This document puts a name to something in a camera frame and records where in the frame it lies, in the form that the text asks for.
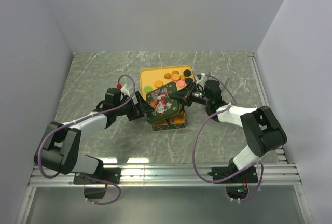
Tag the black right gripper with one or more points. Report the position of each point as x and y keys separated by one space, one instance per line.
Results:
x=187 y=92

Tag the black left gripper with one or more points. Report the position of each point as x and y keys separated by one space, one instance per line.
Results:
x=137 y=111

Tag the gold tin lid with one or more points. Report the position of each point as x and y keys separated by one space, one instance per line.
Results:
x=164 y=106

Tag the green christmas cookie tin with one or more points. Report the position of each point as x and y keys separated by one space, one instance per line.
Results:
x=168 y=124

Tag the orange fish cookie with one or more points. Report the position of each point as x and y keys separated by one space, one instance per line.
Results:
x=178 y=120

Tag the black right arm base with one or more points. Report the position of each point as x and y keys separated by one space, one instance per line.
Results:
x=247 y=176

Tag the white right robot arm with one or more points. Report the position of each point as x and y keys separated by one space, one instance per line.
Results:
x=262 y=130

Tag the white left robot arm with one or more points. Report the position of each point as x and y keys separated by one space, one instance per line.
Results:
x=59 y=148

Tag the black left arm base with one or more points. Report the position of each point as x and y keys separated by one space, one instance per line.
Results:
x=106 y=174

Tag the pink sandwich cookie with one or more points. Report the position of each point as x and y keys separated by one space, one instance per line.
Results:
x=180 y=83

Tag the black sandwich cookie lower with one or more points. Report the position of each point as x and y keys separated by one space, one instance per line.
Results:
x=188 y=80

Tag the black sandwich cookie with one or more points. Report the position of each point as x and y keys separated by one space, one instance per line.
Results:
x=188 y=80
x=187 y=73

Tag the green sandwich cookie left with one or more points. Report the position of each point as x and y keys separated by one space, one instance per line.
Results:
x=147 y=89

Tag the round biscuit cookie top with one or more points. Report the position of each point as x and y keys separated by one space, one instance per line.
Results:
x=176 y=77

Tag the round biscuit cookie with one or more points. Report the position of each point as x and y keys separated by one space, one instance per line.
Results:
x=158 y=83
x=176 y=77

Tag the black sandwich cookie upper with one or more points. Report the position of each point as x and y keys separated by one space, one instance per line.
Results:
x=187 y=73

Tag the swirl butter cookie top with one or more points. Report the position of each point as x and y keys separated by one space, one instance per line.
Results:
x=167 y=76

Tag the round biscuit cookie lower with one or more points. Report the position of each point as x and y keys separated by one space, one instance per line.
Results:
x=158 y=83

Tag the yellow plastic tray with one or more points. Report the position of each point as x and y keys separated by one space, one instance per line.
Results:
x=149 y=75

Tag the aluminium mounting rail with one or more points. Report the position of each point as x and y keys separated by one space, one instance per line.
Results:
x=169 y=175

